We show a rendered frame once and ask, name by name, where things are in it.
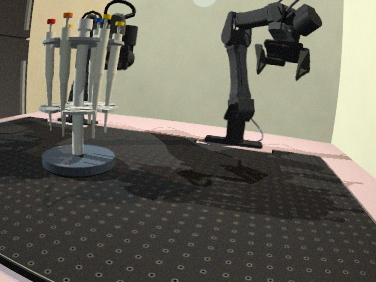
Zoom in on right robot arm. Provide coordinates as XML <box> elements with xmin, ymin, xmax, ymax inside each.
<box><xmin>66</xmin><ymin>13</ymin><xmax>138</xmax><ymax>126</ymax></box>

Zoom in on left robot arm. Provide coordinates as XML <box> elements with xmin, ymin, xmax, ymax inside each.
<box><xmin>204</xmin><ymin>2</ymin><xmax>322</xmax><ymax>149</ymax></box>

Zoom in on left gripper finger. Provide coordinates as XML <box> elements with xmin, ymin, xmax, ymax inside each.
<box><xmin>255</xmin><ymin>44</ymin><xmax>266</xmax><ymax>75</ymax></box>
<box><xmin>295</xmin><ymin>49</ymin><xmax>310</xmax><ymax>81</ymax></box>

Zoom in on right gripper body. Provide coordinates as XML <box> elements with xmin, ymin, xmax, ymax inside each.
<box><xmin>105</xmin><ymin>33</ymin><xmax>130</xmax><ymax>70</ymax></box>

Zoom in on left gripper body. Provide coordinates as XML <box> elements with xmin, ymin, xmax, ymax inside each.
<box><xmin>264</xmin><ymin>24</ymin><xmax>310</xmax><ymax>66</ymax></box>

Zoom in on white pipette with yellow button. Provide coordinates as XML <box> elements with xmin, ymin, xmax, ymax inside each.
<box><xmin>92</xmin><ymin>14</ymin><xmax>112</xmax><ymax>138</ymax></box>
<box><xmin>104</xmin><ymin>21</ymin><xmax>124</xmax><ymax>132</ymax></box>

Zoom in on white pipette with blue push button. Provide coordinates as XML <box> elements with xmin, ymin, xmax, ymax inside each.
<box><xmin>88</xmin><ymin>18</ymin><xmax>103</xmax><ymax>124</ymax></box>

